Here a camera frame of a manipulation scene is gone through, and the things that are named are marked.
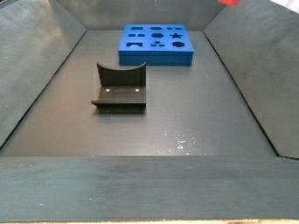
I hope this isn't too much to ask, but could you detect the red rectangular block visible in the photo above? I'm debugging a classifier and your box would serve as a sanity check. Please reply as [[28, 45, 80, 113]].
[[219, 0, 240, 6]]

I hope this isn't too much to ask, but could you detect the blue shape sorting board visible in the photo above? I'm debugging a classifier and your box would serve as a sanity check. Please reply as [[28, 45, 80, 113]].
[[118, 24, 194, 67]]

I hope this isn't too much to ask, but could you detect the black curved bracket stand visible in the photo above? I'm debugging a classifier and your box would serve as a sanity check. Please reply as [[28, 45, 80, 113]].
[[91, 64, 146, 107]]

